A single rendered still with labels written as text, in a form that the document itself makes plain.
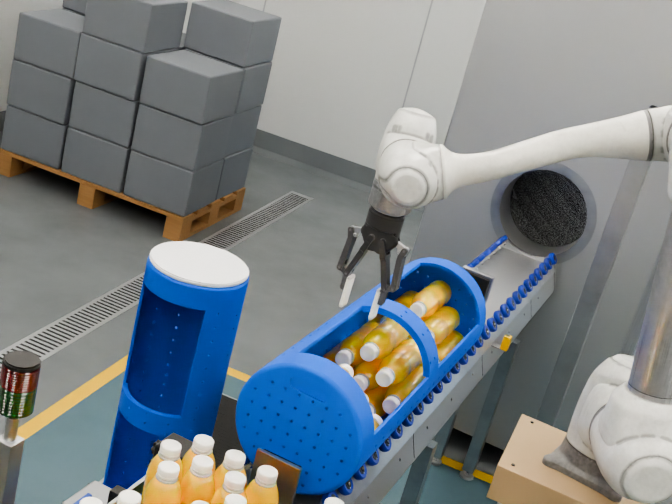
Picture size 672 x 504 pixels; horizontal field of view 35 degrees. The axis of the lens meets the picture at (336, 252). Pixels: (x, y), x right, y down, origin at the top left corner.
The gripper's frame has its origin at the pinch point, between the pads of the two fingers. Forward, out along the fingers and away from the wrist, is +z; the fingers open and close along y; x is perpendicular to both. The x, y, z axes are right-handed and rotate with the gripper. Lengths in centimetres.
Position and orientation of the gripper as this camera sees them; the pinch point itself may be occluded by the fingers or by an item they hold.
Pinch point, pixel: (361, 299)
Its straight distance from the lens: 221.6
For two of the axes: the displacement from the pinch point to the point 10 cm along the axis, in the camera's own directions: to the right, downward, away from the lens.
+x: -4.0, 2.1, -8.9
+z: -2.6, 9.1, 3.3
